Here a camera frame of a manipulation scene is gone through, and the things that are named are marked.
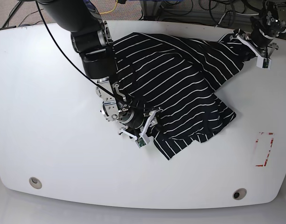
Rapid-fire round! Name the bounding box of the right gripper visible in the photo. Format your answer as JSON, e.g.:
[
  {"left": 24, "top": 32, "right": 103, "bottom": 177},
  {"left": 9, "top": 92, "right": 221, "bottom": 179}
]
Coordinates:
[{"left": 118, "top": 107, "right": 162, "bottom": 141}]

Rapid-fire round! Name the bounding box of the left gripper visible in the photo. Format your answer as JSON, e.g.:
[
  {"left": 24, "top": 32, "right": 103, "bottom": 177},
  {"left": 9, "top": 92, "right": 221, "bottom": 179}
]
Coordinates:
[{"left": 229, "top": 28, "right": 279, "bottom": 61}]

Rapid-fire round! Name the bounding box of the navy white striped t-shirt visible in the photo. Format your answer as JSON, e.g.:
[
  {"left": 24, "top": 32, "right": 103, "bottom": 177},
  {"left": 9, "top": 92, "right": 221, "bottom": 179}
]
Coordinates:
[{"left": 113, "top": 29, "right": 254, "bottom": 159}]

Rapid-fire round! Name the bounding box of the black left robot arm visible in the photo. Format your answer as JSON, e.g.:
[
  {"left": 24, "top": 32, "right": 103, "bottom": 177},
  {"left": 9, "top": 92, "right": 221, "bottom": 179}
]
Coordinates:
[{"left": 226, "top": 0, "right": 286, "bottom": 63}]

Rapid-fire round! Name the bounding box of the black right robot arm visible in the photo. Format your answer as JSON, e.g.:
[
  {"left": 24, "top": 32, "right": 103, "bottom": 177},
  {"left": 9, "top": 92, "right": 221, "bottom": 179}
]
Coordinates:
[{"left": 35, "top": 0, "right": 159, "bottom": 147}]

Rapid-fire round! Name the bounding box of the red tape rectangle marking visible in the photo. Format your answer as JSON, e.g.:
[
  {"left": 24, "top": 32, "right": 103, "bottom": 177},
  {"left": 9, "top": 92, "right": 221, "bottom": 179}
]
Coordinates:
[{"left": 252, "top": 132, "right": 274, "bottom": 168}]

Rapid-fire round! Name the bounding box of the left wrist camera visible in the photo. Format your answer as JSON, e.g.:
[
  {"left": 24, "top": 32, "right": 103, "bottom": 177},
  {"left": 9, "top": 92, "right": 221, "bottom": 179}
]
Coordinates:
[{"left": 256, "top": 57, "right": 272, "bottom": 70}]

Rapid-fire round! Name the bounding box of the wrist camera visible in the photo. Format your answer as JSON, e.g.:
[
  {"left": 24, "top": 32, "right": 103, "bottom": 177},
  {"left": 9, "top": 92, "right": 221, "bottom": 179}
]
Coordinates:
[
  {"left": 135, "top": 136, "right": 150, "bottom": 148},
  {"left": 256, "top": 57, "right": 272, "bottom": 70}
]

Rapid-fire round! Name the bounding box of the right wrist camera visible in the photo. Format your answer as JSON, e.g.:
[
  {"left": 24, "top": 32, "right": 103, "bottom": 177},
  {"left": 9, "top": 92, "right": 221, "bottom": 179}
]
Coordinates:
[{"left": 135, "top": 136, "right": 150, "bottom": 148}]

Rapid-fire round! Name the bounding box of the white cable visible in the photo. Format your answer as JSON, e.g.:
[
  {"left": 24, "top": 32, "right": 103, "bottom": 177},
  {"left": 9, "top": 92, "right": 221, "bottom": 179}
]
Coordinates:
[{"left": 215, "top": 11, "right": 260, "bottom": 28}]

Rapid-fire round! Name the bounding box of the left table cable grommet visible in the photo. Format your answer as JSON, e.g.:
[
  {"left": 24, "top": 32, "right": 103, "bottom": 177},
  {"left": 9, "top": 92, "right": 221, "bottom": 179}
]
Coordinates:
[{"left": 29, "top": 177, "right": 42, "bottom": 189}]

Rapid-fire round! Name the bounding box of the table cable grommet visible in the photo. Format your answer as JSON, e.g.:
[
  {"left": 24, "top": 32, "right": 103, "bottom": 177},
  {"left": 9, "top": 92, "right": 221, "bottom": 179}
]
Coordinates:
[
  {"left": 232, "top": 188, "right": 247, "bottom": 200},
  {"left": 29, "top": 177, "right": 42, "bottom": 189}
]

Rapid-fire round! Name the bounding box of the right table cable grommet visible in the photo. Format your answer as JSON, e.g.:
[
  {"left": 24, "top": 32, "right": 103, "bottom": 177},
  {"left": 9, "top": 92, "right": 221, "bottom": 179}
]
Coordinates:
[{"left": 232, "top": 188, "right": 247, "bottom": 200}]

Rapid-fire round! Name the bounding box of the yellow cable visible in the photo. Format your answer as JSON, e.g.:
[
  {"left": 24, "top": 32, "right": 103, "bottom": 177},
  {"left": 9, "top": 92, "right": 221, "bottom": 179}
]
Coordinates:
[{"left": 102, "top": 0, "right": 119, "bottom": 15}]

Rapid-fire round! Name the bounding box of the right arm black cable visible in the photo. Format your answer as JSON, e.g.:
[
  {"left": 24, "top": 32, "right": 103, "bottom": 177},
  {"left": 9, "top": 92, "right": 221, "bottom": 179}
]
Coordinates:
[{"left": 35, "top": 0, "right": 139, "bottom": 110}]

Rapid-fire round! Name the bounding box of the black floor cables left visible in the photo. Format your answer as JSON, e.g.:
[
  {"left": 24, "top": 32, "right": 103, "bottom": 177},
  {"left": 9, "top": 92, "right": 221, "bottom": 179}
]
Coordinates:
[{"left": 0, "top": 0, "right": 44, "bottom": 28}]

